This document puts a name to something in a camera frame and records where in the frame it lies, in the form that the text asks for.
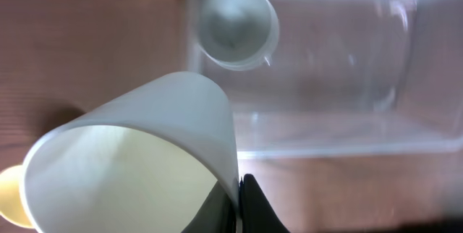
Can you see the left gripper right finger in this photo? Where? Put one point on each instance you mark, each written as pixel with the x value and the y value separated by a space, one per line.
pixel 257 213

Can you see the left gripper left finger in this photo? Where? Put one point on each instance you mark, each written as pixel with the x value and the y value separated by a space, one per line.
pixel 216 214

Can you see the white plastic cup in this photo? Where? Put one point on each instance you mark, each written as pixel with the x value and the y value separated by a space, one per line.
pixel 146 161

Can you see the grey plastic cup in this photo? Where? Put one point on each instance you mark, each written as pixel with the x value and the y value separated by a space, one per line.
pixel 238 35

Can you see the yellow plastic cup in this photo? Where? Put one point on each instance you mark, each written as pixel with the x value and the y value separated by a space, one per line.
pixel 11 204

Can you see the clear plastic storage container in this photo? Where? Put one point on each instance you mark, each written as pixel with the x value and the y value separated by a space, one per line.
pixel 348 78

